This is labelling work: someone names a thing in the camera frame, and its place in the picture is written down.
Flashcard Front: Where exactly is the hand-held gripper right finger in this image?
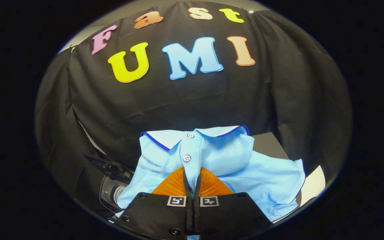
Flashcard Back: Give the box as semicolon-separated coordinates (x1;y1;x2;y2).
194;166;275;240

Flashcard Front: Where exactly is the grey washing machine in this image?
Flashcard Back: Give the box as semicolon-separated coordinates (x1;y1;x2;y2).
99;173;134;214

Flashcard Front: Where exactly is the black backdrop cloth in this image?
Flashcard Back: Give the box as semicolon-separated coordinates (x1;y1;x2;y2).
35;0;352;214

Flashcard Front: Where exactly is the light blue polo shirt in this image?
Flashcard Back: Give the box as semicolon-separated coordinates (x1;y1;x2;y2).
116;125;306;222

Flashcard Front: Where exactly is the dark washing machine lid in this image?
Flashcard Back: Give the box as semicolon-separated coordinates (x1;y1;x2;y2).
85;154;135;184

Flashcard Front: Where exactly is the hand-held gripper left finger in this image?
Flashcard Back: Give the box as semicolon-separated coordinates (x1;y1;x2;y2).
115;166;194;240

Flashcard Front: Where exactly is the grey cabinet with dark top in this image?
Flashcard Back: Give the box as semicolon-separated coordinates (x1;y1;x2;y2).
250;132;302;207

